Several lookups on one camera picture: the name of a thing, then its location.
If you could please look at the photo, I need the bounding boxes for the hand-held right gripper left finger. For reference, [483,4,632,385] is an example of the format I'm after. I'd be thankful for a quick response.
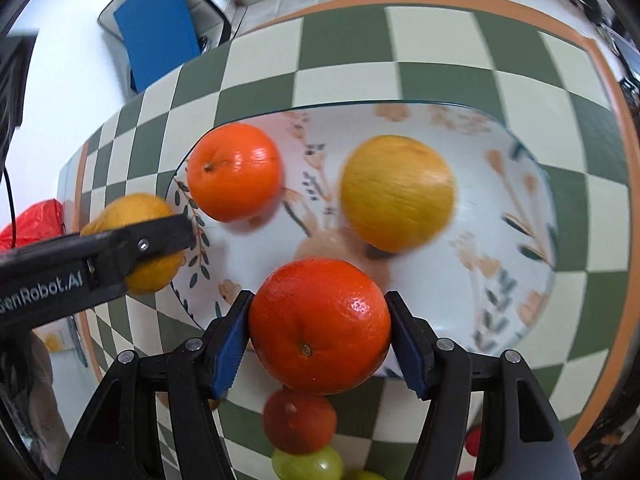
[57,289,257,480]

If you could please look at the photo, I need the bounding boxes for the yellow lemon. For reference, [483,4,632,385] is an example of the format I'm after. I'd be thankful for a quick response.
[80,193,187,295]

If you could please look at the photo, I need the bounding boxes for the black cable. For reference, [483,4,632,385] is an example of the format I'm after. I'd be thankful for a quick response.
[2,165,21,248]

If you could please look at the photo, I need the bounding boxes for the green checkered tablecloth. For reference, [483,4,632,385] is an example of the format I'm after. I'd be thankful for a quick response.
[57,0,640,480]

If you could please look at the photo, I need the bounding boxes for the person's left forearm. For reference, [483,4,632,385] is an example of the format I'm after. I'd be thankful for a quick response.
[0,330,71,461]

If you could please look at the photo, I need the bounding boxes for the glossy orange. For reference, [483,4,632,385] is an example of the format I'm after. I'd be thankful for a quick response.
[186,122,285,223]

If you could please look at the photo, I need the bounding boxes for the large deep orange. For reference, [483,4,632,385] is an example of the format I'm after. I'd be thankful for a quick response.
[248,257,392,395]

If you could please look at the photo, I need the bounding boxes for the white floral bowl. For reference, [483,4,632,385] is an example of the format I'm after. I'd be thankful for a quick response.
[165,101,560,396]

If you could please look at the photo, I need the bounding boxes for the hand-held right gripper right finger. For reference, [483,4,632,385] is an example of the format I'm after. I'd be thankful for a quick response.
[384,290,583,480]

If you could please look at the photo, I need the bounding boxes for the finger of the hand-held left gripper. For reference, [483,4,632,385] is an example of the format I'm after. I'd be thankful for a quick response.
[87,212,196,297]

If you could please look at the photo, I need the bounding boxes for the black device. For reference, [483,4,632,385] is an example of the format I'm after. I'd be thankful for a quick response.
[0,35,38,161]

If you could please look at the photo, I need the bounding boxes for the large yellow orange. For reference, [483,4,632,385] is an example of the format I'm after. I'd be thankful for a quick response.
[340,135,458,254]

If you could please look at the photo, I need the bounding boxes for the blue seat chair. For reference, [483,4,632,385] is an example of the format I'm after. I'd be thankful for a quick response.
[97,0,233,93]

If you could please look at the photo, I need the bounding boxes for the small tangerine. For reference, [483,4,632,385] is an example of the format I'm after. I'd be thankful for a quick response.
[262,389,338,457]

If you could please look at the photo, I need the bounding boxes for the red plastic bag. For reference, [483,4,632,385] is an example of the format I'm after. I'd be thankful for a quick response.
[0,199,66,253]

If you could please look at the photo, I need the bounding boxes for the black stand equipment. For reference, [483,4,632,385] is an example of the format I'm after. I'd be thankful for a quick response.
[565,0,640,91]

